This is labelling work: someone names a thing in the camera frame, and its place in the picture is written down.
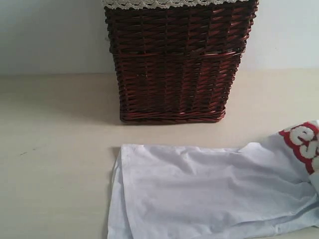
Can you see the dark brown wicker basket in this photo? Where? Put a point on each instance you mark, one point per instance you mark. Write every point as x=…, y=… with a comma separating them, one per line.
x=177, y=65

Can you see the white t-shirt with red lettering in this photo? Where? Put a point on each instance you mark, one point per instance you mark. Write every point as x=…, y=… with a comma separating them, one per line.
x=263, y=189

